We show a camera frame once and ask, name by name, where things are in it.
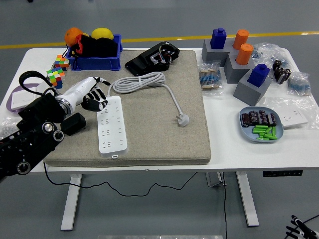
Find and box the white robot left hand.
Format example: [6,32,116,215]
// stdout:
[59,76,111,112]

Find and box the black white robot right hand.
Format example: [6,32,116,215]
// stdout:
[285,214,319,239]

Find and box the black power adapter plug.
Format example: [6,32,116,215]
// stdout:
[60,112,87,136]

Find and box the white power strip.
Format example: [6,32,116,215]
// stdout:
[96,96,130,159]

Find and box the colourful puzzle cube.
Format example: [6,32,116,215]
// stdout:
[54,54,70,72]
[46,66,66,90]

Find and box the blue plastic bin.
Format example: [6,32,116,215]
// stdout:
[65,34,123,72]

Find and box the black pouch with red trim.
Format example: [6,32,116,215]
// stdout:
[66,34,119,58]

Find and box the orange fruit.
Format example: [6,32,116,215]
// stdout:
[64,27,84,47]

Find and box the black table control panel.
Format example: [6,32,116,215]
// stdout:
[262,170,304,178]

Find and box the yellow lemon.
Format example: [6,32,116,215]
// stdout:
[91,27,115,40]

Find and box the white table leg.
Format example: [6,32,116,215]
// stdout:
[60,174,83,232]
[235,171,260,228]

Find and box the purple plate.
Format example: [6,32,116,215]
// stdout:
[6,83,42,115]

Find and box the clear bag of metal nuts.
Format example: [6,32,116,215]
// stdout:
[0,117,20,140]

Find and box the beige fabric mat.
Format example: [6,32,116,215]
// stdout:
[42,49,212,168]

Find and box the grey box under table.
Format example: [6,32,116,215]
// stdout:
[205,171,227,187]

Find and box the blue-grey plate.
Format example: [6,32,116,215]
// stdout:
[239,106,285,144]

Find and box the large clear plastic bag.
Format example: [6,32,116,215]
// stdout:
[263,96,319,130]

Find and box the clear bag of resistors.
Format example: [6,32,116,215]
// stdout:
[198,62,225,97]

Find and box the grey block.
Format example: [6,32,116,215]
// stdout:
[233,68,273,107]
[223,53,256,84]
[201,38,237,67]

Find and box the small bag of blue resistors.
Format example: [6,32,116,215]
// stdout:
[286,71,312,97]

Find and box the blue square peg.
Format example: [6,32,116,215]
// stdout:
[210,27,227,50]
[246,63,271,88]

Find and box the bundle of black capacitors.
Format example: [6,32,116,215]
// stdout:
[272,59,292,85]

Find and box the orange cylinder peg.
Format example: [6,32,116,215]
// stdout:
[233,29,250,50]
[235,43,254,66]

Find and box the crumpled clear plastic bag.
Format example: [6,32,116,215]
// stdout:
[251,42,292,75]

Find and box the white switch box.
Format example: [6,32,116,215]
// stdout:
[36,83,52,95]

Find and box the white wall switch panel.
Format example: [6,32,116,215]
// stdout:
[11,86,43,110]

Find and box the grey power strip cable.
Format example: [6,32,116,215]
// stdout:
[107,71,190,127]

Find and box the black device housing with wires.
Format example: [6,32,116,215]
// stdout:
[124,41,180,77]

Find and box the hanging black cable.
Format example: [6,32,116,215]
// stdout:
[221,171,229,239]

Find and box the white wall socket panel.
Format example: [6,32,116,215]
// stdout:
[279,108,309,129]

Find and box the thin black adapter cord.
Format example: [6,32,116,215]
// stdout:
[42,161,199,197]

